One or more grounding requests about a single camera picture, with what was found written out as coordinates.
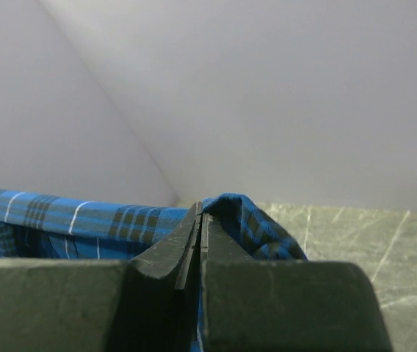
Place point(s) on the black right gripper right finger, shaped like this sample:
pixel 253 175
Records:
pixel 253 305

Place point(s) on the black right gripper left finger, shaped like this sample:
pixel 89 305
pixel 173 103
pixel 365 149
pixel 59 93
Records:
pixel 149 303

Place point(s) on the blue plaid long sleeve shirt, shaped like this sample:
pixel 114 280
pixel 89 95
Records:
pixel 40 226

